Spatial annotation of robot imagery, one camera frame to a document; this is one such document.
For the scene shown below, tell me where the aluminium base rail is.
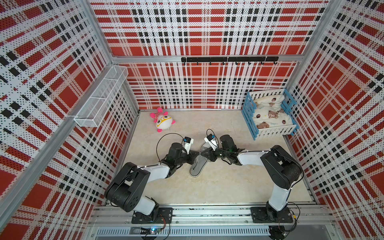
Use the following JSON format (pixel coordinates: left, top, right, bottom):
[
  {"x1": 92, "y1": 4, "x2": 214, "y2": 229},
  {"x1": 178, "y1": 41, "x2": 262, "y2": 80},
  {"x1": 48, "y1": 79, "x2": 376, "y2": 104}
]
[{"x1": 85, "y1": 203, "x2": 343, "y2": 240}]

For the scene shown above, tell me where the grey shoelace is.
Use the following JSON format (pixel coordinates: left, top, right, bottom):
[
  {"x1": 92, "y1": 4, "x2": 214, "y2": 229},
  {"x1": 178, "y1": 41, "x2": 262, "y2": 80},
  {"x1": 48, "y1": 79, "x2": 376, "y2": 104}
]
[{"x1": 196, "y1": 145, "x2": 211, "y2": 164}]

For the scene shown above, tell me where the white wire mesh basket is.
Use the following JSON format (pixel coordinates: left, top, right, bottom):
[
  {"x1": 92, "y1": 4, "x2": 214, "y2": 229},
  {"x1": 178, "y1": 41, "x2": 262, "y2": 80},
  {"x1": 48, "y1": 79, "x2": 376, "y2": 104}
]
[{"x1": 74, "y1": 66, "x2": 128, "y2": 128}]

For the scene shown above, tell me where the grey canvas sneaker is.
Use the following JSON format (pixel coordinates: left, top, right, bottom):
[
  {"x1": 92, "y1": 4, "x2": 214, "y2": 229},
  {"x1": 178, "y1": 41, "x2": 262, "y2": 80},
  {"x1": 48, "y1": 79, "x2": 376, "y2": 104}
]
[{"x1": 190, "y1": 143, "x2": 211, "y2": 178}]

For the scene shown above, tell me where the black hook rail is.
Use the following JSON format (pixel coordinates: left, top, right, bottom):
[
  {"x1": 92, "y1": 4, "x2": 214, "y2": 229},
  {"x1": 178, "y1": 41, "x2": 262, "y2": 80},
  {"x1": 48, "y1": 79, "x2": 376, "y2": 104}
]
[{"x1": 181, "y1": 57, "x2": 279, "y2": 64}]

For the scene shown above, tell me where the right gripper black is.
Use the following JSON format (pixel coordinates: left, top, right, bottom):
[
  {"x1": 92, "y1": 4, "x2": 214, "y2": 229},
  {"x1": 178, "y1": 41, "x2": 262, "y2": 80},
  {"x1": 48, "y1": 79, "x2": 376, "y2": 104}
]
[{"x1": 200, "y1": 146, "x2": 229, "y2": 162}]

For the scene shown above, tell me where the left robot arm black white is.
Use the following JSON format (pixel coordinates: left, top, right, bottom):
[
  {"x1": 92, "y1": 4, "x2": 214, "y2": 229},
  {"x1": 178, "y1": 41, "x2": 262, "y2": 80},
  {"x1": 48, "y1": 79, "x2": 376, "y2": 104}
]
[{"x1": 105, "y1": 143, "x2": 200, "y2": 223}]

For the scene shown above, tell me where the blue white slatted crate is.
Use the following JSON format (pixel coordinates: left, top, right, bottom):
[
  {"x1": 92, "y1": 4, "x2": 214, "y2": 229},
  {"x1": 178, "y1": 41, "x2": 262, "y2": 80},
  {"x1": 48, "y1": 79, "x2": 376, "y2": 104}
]
[{"x1": 242, "y1": 89, "x2": 299, "y2": 140}]

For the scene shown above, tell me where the white pink plush toy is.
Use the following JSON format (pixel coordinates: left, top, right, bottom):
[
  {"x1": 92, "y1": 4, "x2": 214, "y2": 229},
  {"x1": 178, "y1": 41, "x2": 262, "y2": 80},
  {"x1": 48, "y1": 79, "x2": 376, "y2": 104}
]
[{"x1": 150, "y1": 107, "x2": 176, "y2": 133}]

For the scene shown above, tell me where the left camera black cable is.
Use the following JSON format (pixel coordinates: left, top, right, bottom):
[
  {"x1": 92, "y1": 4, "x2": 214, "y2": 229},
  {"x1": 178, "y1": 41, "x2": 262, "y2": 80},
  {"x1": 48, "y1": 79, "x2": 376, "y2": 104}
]
[{"x1": 155, "y1": 132, "x2": 185, "y2": 163}]

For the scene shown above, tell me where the green circuit board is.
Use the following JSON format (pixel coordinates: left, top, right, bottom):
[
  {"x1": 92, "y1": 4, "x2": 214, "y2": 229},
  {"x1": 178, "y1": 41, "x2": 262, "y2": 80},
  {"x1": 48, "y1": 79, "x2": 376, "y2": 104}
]
[{"x1": 141, "y1": 228, "x2": 162, "y2": 235}]

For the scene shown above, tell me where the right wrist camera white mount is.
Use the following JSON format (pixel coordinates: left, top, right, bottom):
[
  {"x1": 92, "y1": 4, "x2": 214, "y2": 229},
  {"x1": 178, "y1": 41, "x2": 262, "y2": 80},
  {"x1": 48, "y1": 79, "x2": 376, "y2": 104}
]
[{"x1": 204, "y1": 134, "x2": 219, "y2": 151}]

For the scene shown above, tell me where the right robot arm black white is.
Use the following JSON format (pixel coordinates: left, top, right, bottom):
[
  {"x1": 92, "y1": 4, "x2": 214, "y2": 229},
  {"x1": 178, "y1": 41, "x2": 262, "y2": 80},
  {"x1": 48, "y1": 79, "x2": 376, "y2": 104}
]
[{"x1": 201, "y1": 134, "x2": 304, "y2": 223}]

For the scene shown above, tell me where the white printed cloth bundle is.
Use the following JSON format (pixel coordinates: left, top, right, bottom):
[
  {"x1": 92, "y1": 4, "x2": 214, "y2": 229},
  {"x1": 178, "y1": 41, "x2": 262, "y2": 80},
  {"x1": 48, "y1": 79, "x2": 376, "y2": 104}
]
[{"x1": 253, "y1": 95, "x2": 293, "y2": 129}]

